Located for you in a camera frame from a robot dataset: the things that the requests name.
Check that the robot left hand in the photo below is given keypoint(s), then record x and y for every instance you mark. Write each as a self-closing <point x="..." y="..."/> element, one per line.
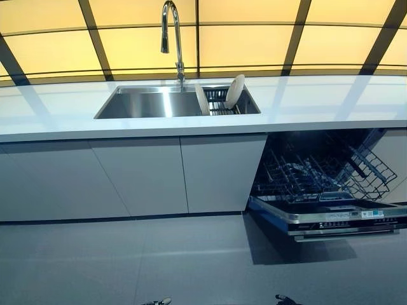
<point x="155" y="302"/>

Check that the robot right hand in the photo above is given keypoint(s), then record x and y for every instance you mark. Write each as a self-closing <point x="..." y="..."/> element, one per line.
<point x="286" y="301"/>

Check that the cream ceramic plate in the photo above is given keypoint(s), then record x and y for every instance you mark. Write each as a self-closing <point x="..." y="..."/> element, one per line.
<point x="234" y="90"/>
<point x="202" y="100"/>

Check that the open dishwasher with rack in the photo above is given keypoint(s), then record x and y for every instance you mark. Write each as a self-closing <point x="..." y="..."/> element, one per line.
<point x="334" y="219"/>

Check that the dark dishwasher rack with tines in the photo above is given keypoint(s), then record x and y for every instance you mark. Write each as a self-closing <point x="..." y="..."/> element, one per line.
<point x="295" y="168"/>

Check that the stainless steel sink basin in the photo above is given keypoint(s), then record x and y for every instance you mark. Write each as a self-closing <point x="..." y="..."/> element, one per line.
<point x="149" y="103"/>

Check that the black dish drying rack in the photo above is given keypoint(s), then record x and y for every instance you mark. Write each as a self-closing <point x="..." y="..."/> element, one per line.
<point x="219" y="95"/>

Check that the chrome gooseneck kitchen faucet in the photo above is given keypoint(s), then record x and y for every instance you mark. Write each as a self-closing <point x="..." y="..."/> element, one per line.
<point x="178" y="41"/>

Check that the yellow backlit window black frame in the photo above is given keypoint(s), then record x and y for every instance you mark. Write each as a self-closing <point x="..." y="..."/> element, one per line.
<point x="248" y="47"/>

